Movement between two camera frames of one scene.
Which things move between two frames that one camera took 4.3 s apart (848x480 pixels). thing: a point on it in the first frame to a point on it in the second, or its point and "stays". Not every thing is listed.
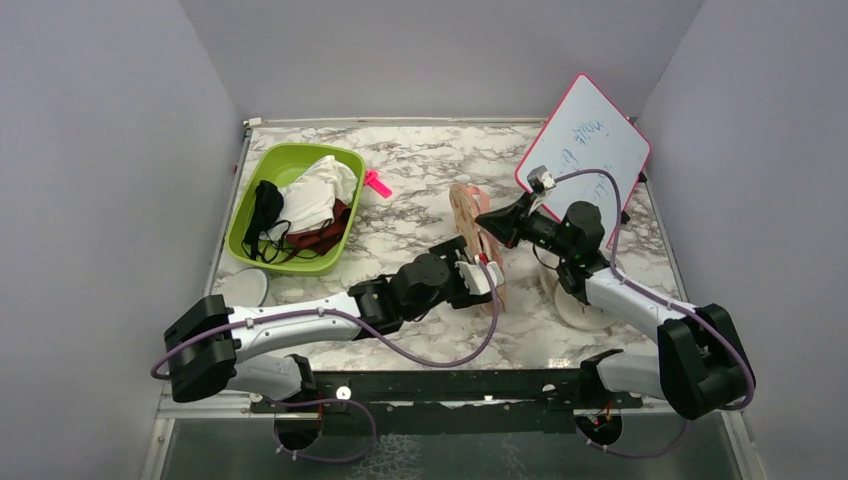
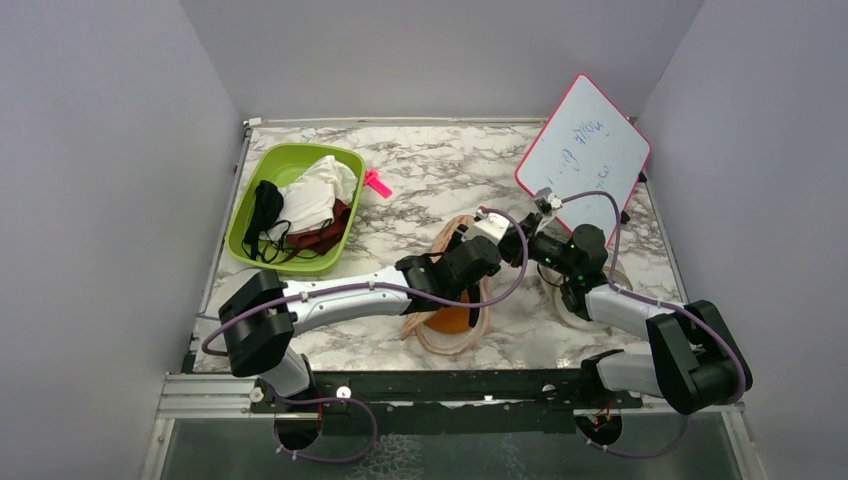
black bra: x=269 y=206 stays
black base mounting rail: x=452 y=401 stays
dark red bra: x=326 y=239 stays
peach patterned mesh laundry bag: x=468 y=204 to x=454 y=343
